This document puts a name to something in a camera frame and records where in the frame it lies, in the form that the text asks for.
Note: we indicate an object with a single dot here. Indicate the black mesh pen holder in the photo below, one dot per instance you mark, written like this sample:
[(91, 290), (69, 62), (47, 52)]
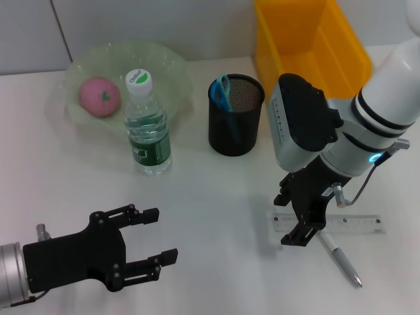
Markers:
[(233, 131)]

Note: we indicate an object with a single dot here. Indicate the clear plastic ruler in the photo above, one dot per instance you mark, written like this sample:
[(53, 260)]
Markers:
[(354, 224)]

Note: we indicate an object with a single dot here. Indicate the yellow plastic bin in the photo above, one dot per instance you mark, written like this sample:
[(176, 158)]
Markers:
[(295, 33)]

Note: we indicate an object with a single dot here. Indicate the pink toy peach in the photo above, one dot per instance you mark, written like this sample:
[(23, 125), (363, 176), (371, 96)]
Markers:
[(98, 96)]

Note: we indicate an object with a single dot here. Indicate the clear green-label water bottle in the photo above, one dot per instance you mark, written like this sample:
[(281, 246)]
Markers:
[(147, 138)]

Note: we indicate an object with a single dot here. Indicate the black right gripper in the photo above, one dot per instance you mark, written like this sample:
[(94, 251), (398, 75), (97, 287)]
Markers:
[(311, 193)]

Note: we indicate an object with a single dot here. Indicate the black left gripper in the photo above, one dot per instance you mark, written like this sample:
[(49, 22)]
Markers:
[(75, 259)]

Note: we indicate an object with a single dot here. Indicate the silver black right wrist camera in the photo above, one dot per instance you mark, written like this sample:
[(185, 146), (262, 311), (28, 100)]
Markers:
[(295, 124)]

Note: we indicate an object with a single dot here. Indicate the translucent green fruit plate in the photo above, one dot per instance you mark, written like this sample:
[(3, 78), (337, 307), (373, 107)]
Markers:
[(164, 72)]

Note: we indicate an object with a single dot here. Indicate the blue teal scissors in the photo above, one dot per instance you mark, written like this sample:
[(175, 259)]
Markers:
[(223, 95)]

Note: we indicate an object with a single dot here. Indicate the white grey pen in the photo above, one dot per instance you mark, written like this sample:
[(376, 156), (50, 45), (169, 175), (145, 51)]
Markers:
[(341, 259)]

